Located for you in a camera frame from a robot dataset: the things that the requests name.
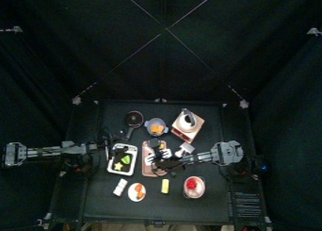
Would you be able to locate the black round sushi roll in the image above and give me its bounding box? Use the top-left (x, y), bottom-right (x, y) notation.
top-left (148, 138), bottom-right (162, 149)

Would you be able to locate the white rectangular plate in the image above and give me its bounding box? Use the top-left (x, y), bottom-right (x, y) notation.
top-left (106, 142), bottom-right (140, 177)

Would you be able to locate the white round plate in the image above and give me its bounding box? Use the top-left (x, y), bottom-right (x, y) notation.
top-left (128, 182), bottom-right (148, 203)

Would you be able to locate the pink cutting board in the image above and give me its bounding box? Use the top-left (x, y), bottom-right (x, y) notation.
top-left (141, 140), bottom-right (169, 178)

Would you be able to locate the yellow toy block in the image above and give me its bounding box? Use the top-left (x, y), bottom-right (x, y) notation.
top-left (161, 178), bottom-right (172, 195)

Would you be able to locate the grey white toy cube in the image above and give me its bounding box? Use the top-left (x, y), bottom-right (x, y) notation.
top-left (174, 142), bottom-right (197, 158)

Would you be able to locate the orange toy food piece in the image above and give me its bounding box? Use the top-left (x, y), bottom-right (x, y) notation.
top-left (150, 124), bottom-right (165, 136)

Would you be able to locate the red toy food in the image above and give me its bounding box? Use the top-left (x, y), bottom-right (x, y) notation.
top-left (185, 178), bottom-right (200, 190)

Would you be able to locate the blue-grey toy pot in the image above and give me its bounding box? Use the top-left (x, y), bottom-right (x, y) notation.
top-left (144, 117), bottom-right (172, 138)

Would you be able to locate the white toy block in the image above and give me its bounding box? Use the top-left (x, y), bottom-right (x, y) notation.
top-left (113, 177), bottom-right (130, 197)

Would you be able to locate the black toy frying pan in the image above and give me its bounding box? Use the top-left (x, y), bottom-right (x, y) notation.
top-left (122, 110), bottom-right (145, 140)

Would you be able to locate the pink toy bowl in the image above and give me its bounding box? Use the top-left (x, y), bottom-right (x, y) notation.
top-left (182, 175), bottom-right (206, 200)

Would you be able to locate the white round dish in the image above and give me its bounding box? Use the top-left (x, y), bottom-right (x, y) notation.
top-left (174, 113), bottom-right (200, 134)

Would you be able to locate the grey toy utensil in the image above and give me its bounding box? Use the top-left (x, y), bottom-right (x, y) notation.
top-left (182, 107), bottom-right (198, 127)

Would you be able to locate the white printed label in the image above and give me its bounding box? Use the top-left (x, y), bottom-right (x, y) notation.
top-left (233, 190), bottom-right (262, 219)

